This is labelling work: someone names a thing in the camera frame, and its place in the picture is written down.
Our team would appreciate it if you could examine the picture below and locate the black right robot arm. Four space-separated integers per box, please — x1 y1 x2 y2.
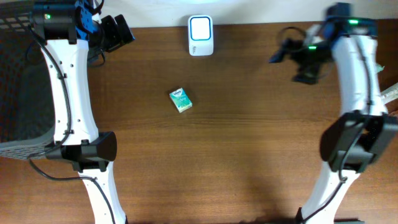
270 2 397 223

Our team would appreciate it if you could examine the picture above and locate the teal wet wipes packet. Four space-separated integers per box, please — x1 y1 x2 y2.
377 64 384 73

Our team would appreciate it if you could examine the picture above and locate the white barcode scanner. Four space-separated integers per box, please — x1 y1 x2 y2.
188 15 214 57

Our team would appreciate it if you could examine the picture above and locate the white floral cream tube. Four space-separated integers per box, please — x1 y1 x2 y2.
381 83 398 105

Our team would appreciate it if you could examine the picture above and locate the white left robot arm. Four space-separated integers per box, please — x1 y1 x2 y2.
30 1 134 224

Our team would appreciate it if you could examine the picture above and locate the dark grey plastic basket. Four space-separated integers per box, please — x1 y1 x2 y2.
1 1 55 160

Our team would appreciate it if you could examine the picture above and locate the small teal tissue pack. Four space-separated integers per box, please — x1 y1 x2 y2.
169 88 193 113

